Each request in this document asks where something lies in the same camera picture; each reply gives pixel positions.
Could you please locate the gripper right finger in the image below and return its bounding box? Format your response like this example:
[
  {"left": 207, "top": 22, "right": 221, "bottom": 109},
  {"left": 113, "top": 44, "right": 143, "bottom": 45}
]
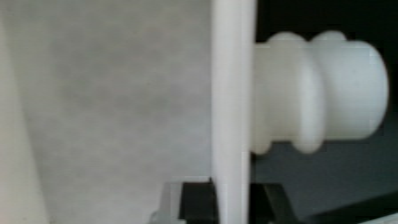
[{"left": 248, "top": 183, "right": 296, "bottom": 224}]

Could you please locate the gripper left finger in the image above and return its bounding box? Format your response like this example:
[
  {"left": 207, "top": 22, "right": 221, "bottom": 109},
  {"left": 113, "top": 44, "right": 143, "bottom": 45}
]
[{"left": 148, "top": 182, "right": 218, "bottom": 224}]

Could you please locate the white cabinet body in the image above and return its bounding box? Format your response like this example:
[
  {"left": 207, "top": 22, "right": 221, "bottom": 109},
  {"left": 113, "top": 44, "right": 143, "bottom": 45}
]
[{"left": 0, "top": 0, "right": 388, "bottom": 224}]

